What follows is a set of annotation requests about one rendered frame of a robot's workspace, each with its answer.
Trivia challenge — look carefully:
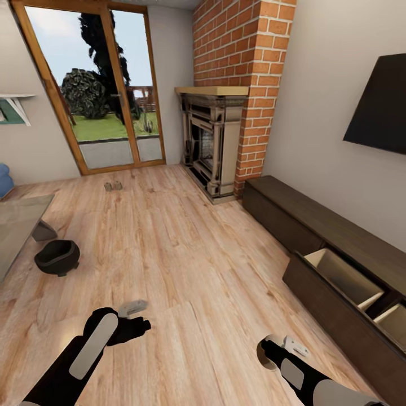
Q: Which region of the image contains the cauldron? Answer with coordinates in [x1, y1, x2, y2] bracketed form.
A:
[34, 240, 80, 277]

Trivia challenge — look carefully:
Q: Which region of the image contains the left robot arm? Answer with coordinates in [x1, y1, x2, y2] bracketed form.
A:
[19, 299, 151, 406]

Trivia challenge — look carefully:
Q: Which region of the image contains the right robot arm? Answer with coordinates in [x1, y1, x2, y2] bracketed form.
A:
[261, 336, 390, 406]

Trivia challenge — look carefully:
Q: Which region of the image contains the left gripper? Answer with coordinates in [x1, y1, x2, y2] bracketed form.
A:
[107, 316, 151, 346]

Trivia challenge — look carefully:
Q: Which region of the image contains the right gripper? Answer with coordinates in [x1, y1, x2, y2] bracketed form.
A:
[261, 340, 290, 368]

